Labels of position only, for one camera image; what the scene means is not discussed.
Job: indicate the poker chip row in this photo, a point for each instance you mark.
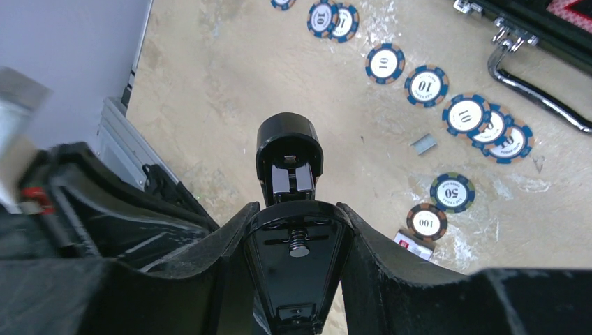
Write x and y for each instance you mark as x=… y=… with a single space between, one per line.
x=466 y=115
x=385 y=63
x=426 y=86
x=517 y=146

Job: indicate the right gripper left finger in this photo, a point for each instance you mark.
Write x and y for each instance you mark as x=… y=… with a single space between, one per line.
x=205 y=289

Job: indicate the poker chip near staple box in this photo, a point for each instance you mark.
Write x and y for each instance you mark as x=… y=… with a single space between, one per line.
x=427 y=222

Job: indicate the black poker chip case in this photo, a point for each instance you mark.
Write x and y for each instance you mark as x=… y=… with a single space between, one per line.
x=530 y=23

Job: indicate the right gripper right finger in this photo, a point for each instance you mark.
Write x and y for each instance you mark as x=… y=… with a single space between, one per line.
x=389 y=290

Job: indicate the staple box with clear lid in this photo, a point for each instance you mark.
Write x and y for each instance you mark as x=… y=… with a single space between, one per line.
x=413 y=245

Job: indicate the red card deck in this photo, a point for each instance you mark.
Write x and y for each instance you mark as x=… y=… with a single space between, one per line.
x=576 y=12

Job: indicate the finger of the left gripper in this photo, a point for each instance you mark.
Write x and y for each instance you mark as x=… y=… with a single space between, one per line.
x=84 y=210

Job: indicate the poker chip above staple box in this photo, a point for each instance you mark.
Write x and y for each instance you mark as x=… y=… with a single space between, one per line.
x=452 y=192

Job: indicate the black stapler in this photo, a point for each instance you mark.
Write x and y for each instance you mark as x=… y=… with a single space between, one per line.
x=297 y=246

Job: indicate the staple strip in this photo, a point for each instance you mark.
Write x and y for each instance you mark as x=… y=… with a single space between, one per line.
x=424 y=144

